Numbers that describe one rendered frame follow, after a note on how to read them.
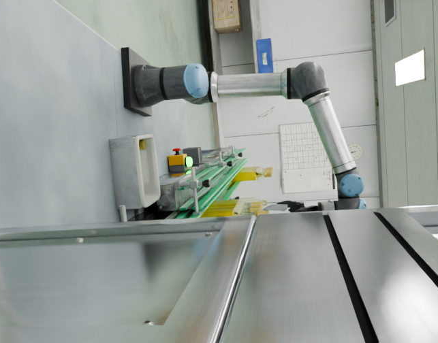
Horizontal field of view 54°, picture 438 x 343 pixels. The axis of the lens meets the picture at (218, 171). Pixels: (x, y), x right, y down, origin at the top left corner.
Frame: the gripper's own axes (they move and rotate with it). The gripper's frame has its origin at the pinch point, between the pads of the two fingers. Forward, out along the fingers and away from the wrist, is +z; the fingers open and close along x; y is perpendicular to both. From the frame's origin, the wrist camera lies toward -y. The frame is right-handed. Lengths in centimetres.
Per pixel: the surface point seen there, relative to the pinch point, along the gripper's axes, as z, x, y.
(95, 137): 43, 30, -45
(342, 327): -15, 9, -132
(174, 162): 41, 22, 24
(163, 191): 33.9, 12.0, -15.5
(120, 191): 42, 14, -35
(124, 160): 39, 23, -36
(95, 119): 43, 35, -45
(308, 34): -43, 221, 566
